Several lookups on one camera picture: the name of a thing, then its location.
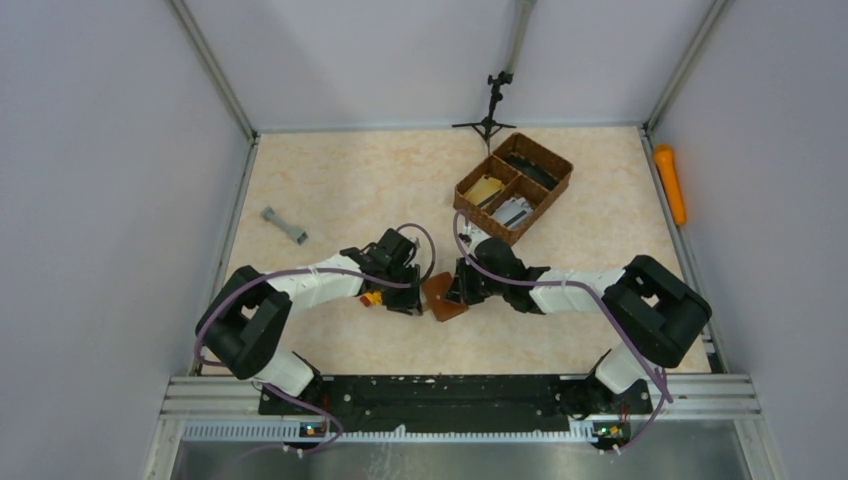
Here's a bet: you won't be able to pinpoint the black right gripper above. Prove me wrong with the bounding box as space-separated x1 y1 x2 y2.
445 255 508 305

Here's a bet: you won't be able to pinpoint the brown leather card holder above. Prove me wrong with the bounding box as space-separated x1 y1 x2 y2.
421 272 469 323

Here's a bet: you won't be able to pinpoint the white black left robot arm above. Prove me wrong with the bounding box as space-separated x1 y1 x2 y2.
195 229 423 414

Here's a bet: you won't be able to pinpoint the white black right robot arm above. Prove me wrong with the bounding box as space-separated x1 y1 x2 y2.
448 238 713 412

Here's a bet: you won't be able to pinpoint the silver cards in basket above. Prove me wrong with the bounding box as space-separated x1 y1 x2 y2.
492 197 534 229

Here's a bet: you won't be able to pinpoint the gold cards in basket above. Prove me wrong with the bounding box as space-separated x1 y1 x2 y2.
463 175 504 208

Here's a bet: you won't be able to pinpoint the black cards in basket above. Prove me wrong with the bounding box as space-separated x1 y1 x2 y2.
505 156 558 191

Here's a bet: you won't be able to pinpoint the yellow toy car block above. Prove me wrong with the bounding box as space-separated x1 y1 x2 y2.
359 291 383 307

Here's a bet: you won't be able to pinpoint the grey plastic dumbbell piece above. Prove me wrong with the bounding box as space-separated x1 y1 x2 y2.
260 206 309 245

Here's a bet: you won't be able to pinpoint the brown wicker divided basket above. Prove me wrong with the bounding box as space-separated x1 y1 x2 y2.
453 132 574 246

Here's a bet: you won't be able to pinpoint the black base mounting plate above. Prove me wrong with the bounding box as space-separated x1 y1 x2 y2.
258 374 654 437

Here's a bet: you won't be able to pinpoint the black mini tripod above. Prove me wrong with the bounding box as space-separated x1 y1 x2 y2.
451 71 516 153

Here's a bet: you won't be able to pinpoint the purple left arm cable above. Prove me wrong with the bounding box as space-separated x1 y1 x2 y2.
192 223 437 455

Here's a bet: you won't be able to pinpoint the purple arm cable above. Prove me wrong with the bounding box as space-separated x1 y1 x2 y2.
452 210 674 452
192 223 437 455

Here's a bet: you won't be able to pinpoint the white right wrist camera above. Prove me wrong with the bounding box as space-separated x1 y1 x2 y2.
459 224 490 256

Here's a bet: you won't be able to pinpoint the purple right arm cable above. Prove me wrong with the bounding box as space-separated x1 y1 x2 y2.
452 210 674 452

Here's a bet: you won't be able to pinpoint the orange cylinder handle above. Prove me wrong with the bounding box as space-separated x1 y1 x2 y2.
653 144 687 226

